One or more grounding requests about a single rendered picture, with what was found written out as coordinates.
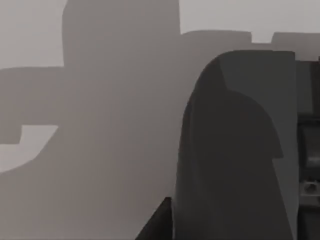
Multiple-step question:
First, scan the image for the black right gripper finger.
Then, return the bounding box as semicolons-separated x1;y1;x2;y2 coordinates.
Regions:
134;196;174;240

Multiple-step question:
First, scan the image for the large dark grey rounded block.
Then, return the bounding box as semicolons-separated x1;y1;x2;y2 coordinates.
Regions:
174;49;300;240

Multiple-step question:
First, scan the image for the dark grey machine part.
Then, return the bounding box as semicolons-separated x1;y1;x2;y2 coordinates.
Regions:
295;55;320;240

